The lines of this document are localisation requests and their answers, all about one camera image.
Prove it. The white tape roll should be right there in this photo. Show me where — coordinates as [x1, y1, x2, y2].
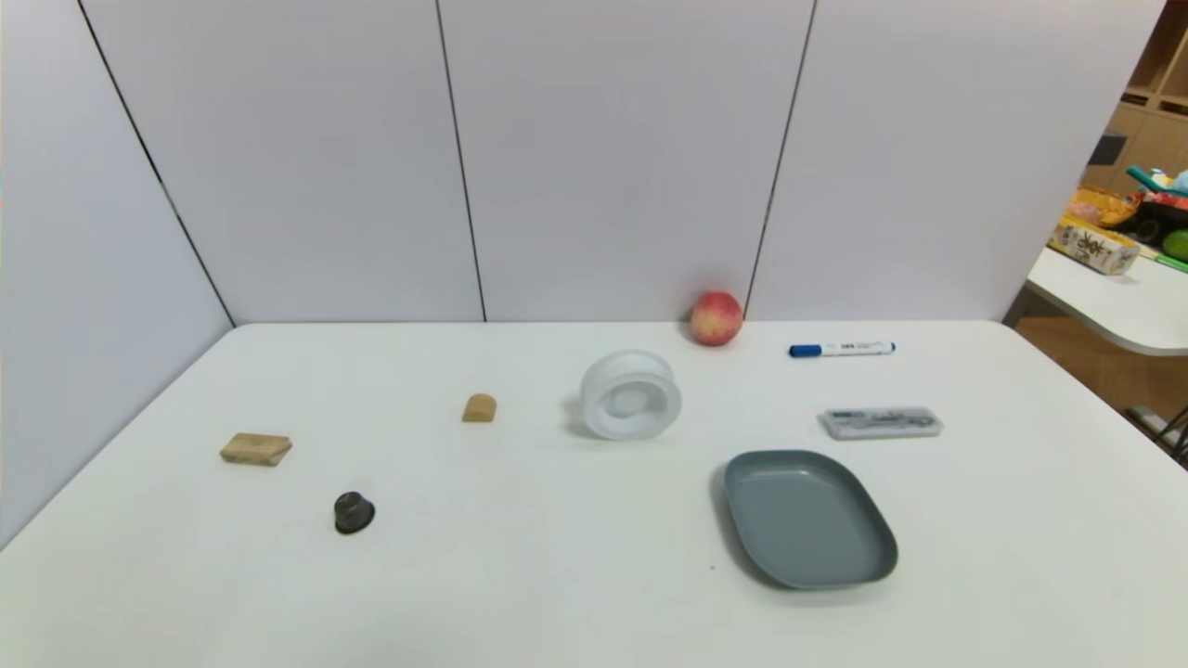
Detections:
[581, 350, 683, 441]

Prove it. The grey oval dish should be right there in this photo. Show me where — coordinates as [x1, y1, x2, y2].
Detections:
[724, 450, 899, 591]

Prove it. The red yellow peach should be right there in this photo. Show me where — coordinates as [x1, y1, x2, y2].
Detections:
[691, 291, 745, 347]

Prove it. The white marker with blue cap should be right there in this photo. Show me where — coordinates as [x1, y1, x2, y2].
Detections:
[789, 341, 897, 358]

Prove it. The dark brown cone capsule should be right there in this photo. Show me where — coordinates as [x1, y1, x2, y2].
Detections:
[334, 492, 376, 535]

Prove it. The clear grey plastic case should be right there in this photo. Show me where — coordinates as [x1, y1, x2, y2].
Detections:
[818, 406, 945, 441]

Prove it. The wooden parallelogram block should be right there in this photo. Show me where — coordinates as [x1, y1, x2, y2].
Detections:
[219, 432, 293, 468]

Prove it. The yellow printed carton box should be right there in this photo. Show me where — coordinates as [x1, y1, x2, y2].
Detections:
[1048, 214, 1142, 276]

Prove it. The teal plastic toy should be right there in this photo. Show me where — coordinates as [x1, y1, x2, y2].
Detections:
[1127, 165, 1188, 196]

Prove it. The black toy vehicle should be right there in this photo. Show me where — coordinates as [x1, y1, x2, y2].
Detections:
[1134, 190, 1188, 244]

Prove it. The black metal chair leg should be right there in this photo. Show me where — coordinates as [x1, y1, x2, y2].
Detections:
[1128, 404, 1188, 465]

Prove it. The wooden shelf unit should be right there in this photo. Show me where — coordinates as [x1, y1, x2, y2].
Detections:
[1081, 0, 1188, 196]

